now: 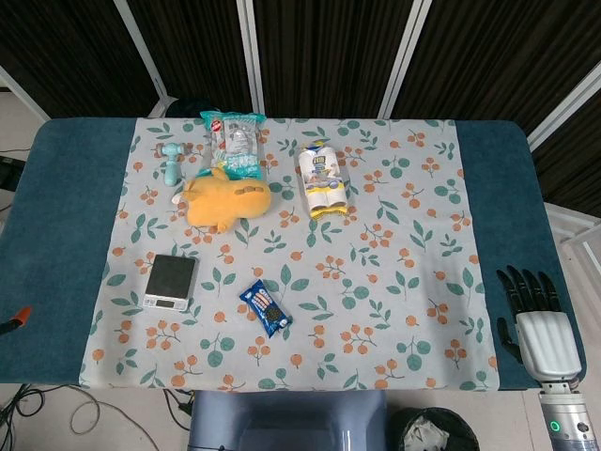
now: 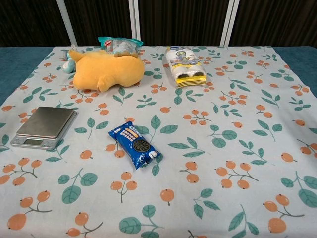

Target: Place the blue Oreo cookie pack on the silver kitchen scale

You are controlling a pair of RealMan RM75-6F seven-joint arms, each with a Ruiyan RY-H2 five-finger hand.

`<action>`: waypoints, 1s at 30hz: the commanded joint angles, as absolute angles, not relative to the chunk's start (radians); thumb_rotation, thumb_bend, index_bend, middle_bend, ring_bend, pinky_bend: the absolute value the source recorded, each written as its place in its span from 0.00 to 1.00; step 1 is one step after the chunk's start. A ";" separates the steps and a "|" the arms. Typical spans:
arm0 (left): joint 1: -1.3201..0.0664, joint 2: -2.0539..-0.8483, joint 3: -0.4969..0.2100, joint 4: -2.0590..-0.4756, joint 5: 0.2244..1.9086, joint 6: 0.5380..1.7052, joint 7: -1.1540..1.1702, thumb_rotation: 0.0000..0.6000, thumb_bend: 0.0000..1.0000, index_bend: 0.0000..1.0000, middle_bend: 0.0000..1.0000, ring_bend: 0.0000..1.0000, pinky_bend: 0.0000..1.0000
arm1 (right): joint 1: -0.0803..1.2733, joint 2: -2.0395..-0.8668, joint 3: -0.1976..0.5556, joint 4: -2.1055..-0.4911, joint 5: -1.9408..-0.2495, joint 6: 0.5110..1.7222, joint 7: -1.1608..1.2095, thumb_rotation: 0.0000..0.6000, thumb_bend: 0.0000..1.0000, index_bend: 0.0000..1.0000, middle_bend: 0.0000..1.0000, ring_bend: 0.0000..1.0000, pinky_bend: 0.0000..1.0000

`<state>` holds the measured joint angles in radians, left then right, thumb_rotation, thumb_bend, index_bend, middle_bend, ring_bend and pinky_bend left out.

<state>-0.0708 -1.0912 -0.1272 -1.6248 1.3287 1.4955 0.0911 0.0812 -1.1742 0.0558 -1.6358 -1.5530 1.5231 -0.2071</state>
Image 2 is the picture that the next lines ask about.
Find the blue Oreo cookie pack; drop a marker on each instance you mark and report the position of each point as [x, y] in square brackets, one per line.
[135, 145]

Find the white yellow cookie package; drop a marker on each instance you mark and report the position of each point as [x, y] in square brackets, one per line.
[185, 67]

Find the silver kitchen scale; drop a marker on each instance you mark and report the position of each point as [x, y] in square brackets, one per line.
[44, 127]

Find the floral print tablecloth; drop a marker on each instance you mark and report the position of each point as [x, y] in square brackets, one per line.
[198, 148]

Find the orange plush toy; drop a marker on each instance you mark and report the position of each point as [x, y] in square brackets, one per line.
[109, 69]

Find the teal snack bag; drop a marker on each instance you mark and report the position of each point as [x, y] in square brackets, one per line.
[120, 44]

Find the small teal white plush toy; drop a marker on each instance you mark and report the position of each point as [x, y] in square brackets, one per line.
[68, 65]

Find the teal table cover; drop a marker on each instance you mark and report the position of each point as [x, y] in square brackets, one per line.
[15, 67]

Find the white vertical frame post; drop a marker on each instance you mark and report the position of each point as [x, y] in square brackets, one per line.
[66, 22]
[134, 19]
[229, 22]

